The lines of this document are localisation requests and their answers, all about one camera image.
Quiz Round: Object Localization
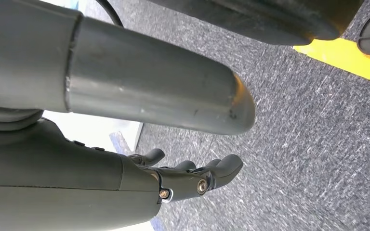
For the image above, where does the black robot body shell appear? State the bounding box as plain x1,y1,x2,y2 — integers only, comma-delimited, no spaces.
146,0,364,46

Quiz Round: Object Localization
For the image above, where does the yellow floor strip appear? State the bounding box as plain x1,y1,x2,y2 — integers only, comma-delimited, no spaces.
292,38,370,87

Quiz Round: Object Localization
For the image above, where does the black cable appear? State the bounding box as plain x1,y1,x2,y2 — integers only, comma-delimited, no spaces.
95,0,124,28

